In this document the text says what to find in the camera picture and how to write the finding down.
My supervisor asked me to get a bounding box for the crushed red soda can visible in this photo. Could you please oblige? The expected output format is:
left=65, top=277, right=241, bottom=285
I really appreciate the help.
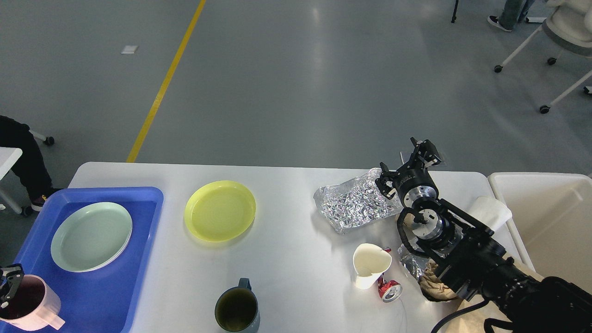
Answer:
left=377, top=275, right=402, bottom=303

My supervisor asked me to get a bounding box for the blue plastic tray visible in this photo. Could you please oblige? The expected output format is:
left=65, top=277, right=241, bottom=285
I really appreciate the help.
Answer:
left=15, top=187, right=164, bottom=333

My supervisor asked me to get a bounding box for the white crumpled napkin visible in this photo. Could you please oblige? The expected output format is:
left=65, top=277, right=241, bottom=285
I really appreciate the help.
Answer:
left=468, top=196, right=512, bottom=232

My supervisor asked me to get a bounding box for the grey-blue mug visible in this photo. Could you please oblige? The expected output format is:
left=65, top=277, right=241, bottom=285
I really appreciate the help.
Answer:
left=214, top=277, right=260, bottom=333

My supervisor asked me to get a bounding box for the person in black clothes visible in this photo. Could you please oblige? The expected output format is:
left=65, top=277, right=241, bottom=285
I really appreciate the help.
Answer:
left=0, top=115, right=59, bottom=212

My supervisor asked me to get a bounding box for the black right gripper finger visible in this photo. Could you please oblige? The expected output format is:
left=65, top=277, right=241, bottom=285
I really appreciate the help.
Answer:
left=375, top=162, right=401, bottom=200
left=401, top=137, right=441, bottom=173

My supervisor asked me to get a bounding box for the large crumpled aluminium foil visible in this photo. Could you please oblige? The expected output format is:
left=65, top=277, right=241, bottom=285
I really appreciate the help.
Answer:
left=313, top=168, right=402, bottom=234

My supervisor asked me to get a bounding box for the yellow plastic plate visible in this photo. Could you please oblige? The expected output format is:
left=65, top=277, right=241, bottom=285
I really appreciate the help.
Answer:
left=184, top=180, right=257, bottom=243

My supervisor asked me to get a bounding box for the pink mug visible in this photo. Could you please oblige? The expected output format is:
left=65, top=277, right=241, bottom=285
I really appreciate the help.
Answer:
left=0, top=274, right=65, bottom=331

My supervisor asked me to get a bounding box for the crushed white paper cup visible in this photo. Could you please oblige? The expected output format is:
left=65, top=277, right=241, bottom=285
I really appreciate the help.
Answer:
left=352, top=244, right=393, bottom=290

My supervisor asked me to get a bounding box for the person in jeans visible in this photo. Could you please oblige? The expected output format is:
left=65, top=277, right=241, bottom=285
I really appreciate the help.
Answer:
left=487, top=0, right=535, bottom=32

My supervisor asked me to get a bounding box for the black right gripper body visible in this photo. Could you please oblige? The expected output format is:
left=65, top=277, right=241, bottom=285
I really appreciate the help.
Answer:
left=388, top=169, right=438, bottom=207

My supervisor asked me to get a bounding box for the crumpled brown paper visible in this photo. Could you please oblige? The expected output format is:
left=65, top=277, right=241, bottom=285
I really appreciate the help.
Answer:
left=418, top=259, right=458, bottom=302

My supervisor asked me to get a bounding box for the pale green plate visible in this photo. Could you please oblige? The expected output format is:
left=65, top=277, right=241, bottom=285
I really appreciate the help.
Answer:
left=50, top=202, right=133, bottom=273

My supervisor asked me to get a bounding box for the white rolling chair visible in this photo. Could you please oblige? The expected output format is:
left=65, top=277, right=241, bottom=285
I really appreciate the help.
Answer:
left=493, top=0, right=592, bottom=114

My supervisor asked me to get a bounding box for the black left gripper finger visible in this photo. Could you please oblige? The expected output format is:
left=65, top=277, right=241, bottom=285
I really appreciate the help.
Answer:
left=0, top=264, right=24, bottom=308

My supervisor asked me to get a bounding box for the black stand leg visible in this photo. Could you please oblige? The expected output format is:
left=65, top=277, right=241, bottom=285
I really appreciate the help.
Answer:
left=450, top=0, right=460, bottom=24

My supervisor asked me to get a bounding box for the white side table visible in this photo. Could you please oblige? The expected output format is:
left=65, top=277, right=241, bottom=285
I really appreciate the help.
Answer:
left=0, top=146, right=23, bottom=215

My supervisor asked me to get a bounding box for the white plastic bin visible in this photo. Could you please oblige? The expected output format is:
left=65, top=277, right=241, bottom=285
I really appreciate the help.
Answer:
left=488, top=172, right=592, bottom=292

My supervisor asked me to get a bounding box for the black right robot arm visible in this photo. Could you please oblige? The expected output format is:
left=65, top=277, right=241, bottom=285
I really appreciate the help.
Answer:
left=375, top=138, right=592, bottom=333

